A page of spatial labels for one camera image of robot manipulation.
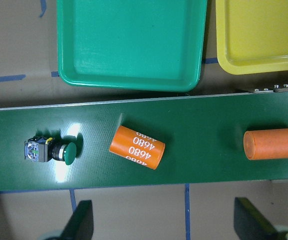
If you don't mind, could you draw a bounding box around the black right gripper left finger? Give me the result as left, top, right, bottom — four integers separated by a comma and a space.
59, 200, 94, 240

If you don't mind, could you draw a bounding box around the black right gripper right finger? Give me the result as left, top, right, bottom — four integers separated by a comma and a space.
234, 197, 279, 240

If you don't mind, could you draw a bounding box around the plain orange cylinder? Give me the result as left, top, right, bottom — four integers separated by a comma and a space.
243, 128, 288, 161

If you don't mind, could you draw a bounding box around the green push button switch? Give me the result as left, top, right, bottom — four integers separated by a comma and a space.
24, 136, 77, 166

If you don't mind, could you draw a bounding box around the orange cylinder with numbers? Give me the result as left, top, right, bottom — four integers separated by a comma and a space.
109, 125, 166, 170

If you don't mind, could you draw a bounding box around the green conveyor belt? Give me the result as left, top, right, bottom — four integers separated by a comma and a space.
0, 92, 288, 191

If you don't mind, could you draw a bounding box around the yellow plastic tray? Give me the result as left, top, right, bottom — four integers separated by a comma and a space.
216, 0, 288, 75

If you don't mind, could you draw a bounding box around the green plastic tray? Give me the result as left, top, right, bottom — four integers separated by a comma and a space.
56, 0, 207, 92

